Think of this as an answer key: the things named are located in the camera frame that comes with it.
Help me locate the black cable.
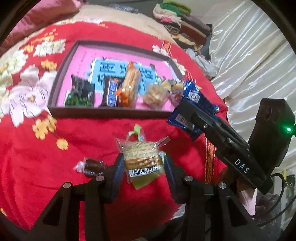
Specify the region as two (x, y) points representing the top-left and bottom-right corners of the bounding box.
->
(254, 172), (296, 227)

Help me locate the orange cracker pack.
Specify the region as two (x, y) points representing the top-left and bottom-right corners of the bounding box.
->
(115, 61), (142, 108)

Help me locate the cream satin curtain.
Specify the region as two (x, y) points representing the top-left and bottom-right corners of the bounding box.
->
(207, 0), (296, 172)

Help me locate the brown cake clear wrapper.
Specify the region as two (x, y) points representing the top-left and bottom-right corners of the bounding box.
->
(116, 137), (170, 178)

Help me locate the pile of folded clothes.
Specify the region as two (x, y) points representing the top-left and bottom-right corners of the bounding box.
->
(152, 1), (212, 50)

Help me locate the black camera box green light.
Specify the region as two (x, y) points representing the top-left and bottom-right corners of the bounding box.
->
(248, 98), (295, 175)

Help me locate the dark foil-wrapped candy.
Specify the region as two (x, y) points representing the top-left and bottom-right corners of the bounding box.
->
(73, 158), (106, 177)

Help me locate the dark grey cushion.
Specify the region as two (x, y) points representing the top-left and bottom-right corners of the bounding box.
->
(87, 0), (163, 17)

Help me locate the black green pea snack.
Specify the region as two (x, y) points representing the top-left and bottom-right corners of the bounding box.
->
(65, 75), (95, 107)

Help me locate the pink blue book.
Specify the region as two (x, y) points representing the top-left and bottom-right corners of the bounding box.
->
(56, 44), (183, 110)

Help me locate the Snickers bar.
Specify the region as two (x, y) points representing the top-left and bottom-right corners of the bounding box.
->
(101, 76), (124, 107)

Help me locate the dark shallow box tray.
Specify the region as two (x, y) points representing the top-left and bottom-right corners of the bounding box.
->
(48, 40), (184, 118)

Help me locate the blue cookie packet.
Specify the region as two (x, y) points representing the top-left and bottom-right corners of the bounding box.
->
(167, 81), (219, 141)

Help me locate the clear-wrapped red candy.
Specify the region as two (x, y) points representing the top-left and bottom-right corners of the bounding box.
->
(169, 90), (183, 107)

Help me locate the clear-wrapped golden pastry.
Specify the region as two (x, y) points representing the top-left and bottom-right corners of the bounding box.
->
(142, 84), (168, 110)

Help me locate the pink pillow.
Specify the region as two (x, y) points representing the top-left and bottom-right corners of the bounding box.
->
(1, 0), (86, 54)

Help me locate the hand holding other gripper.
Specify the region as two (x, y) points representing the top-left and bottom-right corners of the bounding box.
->
(222, 167), (258, 216)

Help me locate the green clear snack packet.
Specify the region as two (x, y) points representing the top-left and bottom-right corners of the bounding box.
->
(126, 124), (165, 190)

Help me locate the yellow snack packet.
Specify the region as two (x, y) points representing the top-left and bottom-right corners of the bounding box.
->
(161, 79), (185, 93)

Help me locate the red floral blanket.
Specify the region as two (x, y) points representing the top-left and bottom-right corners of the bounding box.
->
(1, 22), (227, 240)

